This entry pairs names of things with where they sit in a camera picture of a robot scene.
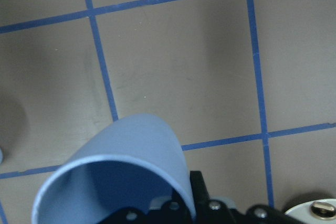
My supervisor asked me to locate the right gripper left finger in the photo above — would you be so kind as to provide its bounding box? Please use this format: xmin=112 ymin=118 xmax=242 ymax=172
xmin=98 ymin=195 xmax=184 ymax=223

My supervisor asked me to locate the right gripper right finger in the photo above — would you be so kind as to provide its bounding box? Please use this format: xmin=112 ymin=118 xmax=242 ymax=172
xmin=190 ymin=170 xmax=301 ymax=224

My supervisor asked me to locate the blue cup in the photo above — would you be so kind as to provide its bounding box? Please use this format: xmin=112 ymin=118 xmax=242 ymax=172
xmin=31 ymin=114 xmax=196 ymax=223

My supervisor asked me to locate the cream toaster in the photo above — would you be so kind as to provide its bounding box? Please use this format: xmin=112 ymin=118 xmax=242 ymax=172
xmin=285 ymin=199 xmax=335 ymax=223

